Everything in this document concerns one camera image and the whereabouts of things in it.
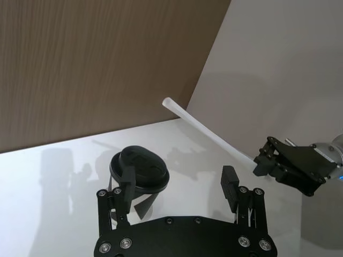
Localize translucent white drinking straw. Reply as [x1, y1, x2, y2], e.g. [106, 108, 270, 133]
[161, 96, 258, 172]

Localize black plastic cup lid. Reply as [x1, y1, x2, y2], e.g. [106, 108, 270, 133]
[109, 145, 170, 195]

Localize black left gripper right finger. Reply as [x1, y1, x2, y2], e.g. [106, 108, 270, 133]
[220, 165, 269, 239]

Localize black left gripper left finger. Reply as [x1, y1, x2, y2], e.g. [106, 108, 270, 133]
[96, 149, 135, 242]

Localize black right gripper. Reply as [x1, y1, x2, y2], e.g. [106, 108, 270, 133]
[252, 136, 336, 198]

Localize white paper cup black pattern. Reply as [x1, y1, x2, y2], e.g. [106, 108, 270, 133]
[108, 173, 159, 225]

